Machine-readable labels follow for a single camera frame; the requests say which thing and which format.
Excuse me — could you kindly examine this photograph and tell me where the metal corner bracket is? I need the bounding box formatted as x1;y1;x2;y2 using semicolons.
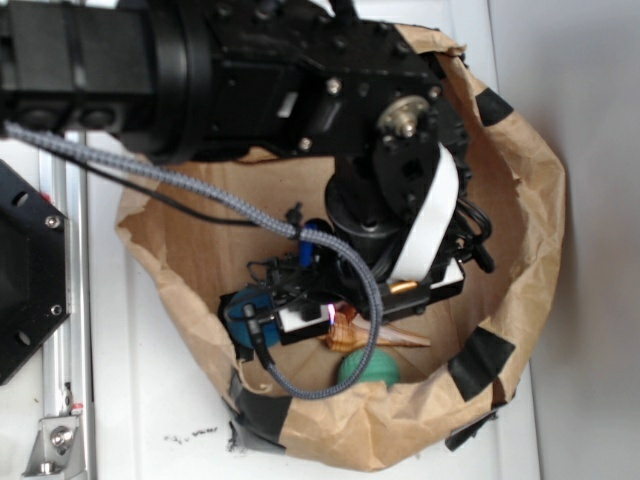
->
21;416;84;479

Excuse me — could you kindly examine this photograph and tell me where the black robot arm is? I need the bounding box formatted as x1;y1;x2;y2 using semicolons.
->
1;1;475;319

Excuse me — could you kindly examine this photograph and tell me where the white ribbon cable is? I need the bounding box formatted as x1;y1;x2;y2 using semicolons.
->
388;142;461;282

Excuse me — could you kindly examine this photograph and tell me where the grey braided cable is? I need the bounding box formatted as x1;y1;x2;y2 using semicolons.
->
4;122;384;401

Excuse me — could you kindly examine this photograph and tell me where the aluminium frame rail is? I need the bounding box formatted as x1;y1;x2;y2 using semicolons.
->
24;151;98;479

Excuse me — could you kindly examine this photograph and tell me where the thin black wire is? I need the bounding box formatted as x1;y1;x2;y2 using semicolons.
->
64;158;261;229

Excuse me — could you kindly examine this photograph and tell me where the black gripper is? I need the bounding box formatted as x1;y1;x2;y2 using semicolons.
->
294;219;467;321

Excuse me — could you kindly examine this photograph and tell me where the black and white camera box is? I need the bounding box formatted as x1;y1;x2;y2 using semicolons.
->
224;294;337;347

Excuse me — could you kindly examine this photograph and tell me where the brown paper bag bin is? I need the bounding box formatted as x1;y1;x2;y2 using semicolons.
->
116;25;565;472

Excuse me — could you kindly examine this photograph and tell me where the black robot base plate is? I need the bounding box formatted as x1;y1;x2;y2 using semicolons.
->
1;162;69;385

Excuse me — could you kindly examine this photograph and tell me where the striped conch seashell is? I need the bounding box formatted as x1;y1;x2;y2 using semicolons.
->
318;305;431;353

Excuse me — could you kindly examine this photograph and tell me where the blue rubber ball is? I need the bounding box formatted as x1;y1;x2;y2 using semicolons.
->
220;286;272;349

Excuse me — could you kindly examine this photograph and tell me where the green rubber ball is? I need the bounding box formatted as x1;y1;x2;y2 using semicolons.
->
337;349;400;387

